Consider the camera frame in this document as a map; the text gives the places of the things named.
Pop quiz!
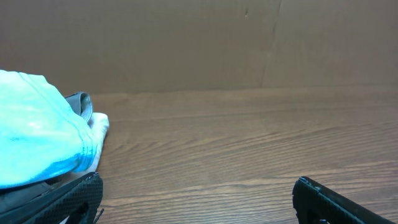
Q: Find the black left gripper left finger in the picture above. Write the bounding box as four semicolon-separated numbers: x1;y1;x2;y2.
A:
1;172;103;224

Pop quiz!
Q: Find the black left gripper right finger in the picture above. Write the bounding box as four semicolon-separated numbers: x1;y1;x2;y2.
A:
292;177;394;224

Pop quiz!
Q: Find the light blue folded shirt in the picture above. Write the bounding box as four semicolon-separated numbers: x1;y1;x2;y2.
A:
1;70;98;189

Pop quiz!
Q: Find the white pink folded garment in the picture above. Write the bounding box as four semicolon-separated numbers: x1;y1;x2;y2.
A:
62;113;109;185

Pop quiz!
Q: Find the grey folded garment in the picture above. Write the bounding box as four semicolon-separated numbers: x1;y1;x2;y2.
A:
65;91;93;123

